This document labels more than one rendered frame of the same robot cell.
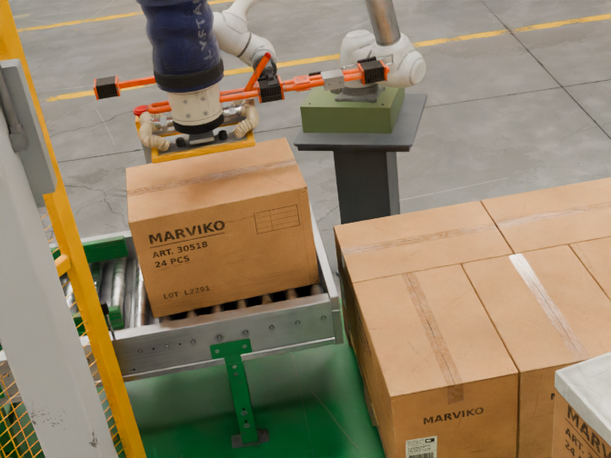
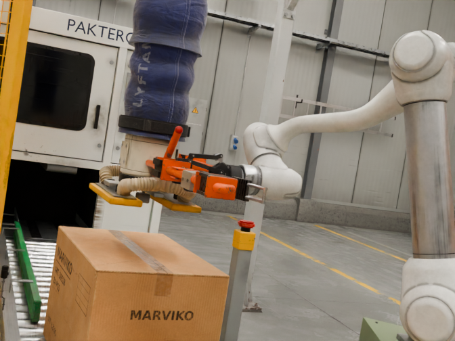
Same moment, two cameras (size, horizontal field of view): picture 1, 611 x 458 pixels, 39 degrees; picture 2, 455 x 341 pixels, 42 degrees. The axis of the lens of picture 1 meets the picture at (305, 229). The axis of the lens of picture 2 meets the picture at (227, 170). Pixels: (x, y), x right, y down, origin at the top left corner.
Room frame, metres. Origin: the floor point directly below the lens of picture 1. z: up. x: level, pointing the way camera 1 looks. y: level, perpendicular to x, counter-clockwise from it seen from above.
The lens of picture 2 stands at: (2.29, -1.60, 1.35)
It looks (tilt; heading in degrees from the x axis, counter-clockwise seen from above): 3 degrees down; 71
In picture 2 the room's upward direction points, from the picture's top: 9 degrees clockwise
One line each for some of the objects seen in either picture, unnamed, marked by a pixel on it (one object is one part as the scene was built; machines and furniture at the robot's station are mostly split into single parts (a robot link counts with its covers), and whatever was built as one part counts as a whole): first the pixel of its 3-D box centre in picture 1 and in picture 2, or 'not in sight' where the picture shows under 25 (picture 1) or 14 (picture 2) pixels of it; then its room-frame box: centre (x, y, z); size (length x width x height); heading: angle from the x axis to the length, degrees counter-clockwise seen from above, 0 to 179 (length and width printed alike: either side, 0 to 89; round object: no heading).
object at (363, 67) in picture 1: (372, 72); (214, 185); (2.70, -0.29, 1.24); 0.08 x 0.07 x 0.05; 95
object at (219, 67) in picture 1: (188, 68); (154, 126); (2.66, 0.31, 1.35); 0.23 x 0.23 x 0.04
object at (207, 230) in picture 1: (221, 224); (127, 308); (2.66, 0.30, 0.75); 0.60 x 0.40 x 0.40; 98
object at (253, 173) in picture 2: (264, 64); (246, 179); (2.91, 0.07, 1.24); 0.09 x 0.06 x 0.09; 96
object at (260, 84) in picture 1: (269, 88); (171, 169); (2.68, 0.06, 1.24); 0.10 x 0.08 x 0.06; 5
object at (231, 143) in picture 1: (202, 142); (114, 189); (2.56, 0.30, 1.13); 0.34 x 0.10 x 0.05; 95
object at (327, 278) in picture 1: (318, 248); not in sight; (2.68, -0.04, 0.58); 0.70 x 0.03 x 0.06; 4
